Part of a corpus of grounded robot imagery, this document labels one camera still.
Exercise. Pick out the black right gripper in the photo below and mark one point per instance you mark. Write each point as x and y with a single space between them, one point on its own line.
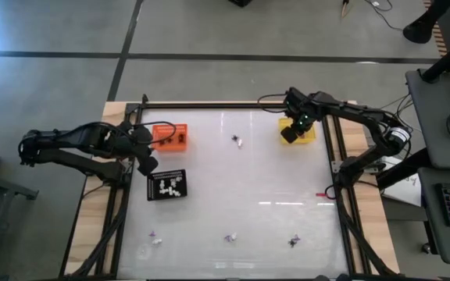
290 135

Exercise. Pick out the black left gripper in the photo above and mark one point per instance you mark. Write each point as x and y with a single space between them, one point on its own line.
147 166

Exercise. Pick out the orange plastic basket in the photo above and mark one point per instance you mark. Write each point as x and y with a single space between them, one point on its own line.
174 146

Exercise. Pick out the purple plastic witch hat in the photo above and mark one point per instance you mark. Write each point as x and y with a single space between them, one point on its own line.
229 237
152 234
296 237

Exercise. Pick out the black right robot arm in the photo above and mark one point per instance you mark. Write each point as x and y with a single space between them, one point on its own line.
365 117

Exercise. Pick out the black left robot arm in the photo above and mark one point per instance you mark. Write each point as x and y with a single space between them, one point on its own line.
72 138

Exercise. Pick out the yellow plastic basket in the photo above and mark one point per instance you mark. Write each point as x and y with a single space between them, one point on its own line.
310 134

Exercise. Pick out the black plastic basket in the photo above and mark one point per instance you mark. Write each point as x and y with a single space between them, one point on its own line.
182 185

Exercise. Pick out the grey metal mounting plate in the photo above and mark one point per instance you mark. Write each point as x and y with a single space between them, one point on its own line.
335 168

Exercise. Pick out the red marker pen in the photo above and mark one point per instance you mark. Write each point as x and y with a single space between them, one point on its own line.
320 194

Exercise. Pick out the clear round plastic disc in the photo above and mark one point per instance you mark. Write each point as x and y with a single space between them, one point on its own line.
144 251

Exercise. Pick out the white power box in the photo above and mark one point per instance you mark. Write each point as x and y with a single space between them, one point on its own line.
391 161

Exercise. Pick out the black desk leg beam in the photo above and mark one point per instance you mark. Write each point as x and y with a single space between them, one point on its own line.
408 168

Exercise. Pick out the white paper sheet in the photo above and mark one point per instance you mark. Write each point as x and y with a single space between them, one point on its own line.
404 193

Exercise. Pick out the grey metal stand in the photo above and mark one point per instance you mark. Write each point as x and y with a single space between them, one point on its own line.
14 188

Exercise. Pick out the wooden stick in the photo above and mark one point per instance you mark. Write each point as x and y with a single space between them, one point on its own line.
344 9

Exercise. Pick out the grey desk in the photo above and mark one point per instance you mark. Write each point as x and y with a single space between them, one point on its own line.
440 105
430 218

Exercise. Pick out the white power adapter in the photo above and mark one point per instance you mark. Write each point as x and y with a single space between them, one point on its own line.
376 3

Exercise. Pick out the black stand leg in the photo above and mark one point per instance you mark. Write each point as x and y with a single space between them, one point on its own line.
418 31
447 58

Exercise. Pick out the black caster wheel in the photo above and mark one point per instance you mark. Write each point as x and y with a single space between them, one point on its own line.
427 248

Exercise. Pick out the black corner bracket plate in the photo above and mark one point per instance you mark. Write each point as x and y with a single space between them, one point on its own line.
132 108

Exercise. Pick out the black frame clamp knob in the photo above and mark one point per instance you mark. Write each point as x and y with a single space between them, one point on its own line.
144 98

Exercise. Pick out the black aluminium table frame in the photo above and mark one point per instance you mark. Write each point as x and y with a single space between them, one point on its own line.
229 105

